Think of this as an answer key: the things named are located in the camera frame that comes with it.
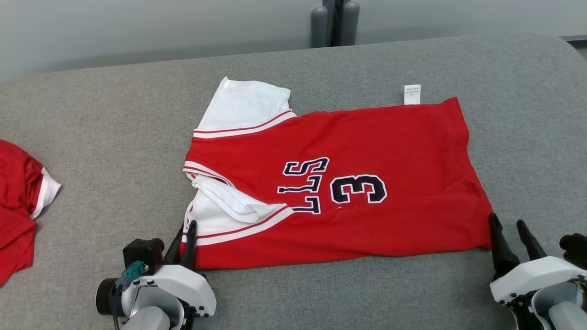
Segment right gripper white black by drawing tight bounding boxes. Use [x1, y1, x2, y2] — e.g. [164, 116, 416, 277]
[488, 213, 587, 305]

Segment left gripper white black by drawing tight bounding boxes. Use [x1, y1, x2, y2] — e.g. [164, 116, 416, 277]
[133, 220, 217, 319]

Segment red jersey shirt number 23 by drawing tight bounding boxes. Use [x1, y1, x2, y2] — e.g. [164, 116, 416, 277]
[179, 77, 493, 271]

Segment red shorts white trim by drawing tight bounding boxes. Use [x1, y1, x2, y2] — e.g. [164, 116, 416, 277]
[0, 140, 61, 286]

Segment teal left camera connector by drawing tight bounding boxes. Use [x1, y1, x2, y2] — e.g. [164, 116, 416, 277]
[114, 261, 147, 294]

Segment grey cylinder post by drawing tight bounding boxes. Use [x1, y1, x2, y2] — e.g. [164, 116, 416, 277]
[310, 5, 329, 48]
[340, 1, 360, 46]

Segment grey vertical wall rail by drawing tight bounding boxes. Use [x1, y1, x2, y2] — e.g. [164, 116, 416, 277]
[322, 0, 349, 46]

